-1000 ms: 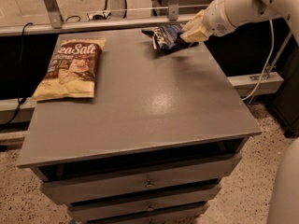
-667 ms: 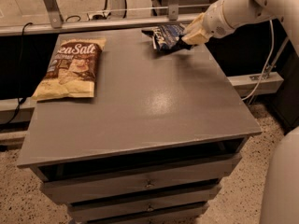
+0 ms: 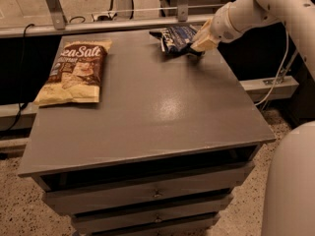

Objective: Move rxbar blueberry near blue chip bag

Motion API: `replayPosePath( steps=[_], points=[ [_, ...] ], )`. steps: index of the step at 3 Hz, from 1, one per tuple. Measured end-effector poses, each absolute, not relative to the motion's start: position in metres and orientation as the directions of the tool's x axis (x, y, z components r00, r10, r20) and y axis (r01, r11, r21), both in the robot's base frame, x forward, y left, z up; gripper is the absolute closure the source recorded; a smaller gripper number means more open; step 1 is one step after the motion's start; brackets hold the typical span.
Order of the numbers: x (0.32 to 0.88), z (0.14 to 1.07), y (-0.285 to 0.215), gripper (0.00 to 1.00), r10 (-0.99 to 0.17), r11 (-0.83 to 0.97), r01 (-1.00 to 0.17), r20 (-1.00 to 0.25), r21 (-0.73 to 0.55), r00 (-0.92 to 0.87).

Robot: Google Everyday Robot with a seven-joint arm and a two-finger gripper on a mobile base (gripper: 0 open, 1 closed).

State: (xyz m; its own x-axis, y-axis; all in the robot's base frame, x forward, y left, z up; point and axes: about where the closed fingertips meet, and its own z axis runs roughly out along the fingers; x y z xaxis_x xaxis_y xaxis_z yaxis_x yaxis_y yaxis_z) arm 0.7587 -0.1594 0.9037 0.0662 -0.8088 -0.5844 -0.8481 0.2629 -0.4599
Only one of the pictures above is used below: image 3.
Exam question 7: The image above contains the blue rxbar blueberry bar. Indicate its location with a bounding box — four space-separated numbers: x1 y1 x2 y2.
184 46 204 57

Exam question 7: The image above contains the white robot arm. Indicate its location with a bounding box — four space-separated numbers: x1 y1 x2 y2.
192 0 315 236

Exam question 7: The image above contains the blue chip bag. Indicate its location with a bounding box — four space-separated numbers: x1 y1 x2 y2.
149 26 197 55

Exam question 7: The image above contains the sea salt chip bag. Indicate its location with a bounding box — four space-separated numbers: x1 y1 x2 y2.
34 40 112 106

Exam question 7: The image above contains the white power strip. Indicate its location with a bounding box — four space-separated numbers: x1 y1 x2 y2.
92 14 117 22

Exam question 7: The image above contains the grey drawer cabinet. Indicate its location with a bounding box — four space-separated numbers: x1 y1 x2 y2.
18 25 277 236

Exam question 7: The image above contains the top grey drawer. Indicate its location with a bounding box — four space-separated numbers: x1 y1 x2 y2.
43 161 254 214

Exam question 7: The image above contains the grey drawer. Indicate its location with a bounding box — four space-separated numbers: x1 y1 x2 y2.
72 194 233 233
43 161 254 214
88 212 220 236

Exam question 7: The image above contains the middle grey drawer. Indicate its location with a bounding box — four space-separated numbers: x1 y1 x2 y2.
72 194 233 233

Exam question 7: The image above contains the bottom grey drawer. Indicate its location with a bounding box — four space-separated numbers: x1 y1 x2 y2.
88 212 220 236

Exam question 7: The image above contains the metal guard rail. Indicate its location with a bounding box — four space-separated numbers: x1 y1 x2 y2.
0 0 229 38

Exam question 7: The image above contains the white cable right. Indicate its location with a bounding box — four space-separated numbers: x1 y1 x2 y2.
254 29 290 107

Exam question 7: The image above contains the black cable left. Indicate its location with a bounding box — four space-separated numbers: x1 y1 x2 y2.
0 23 35 133

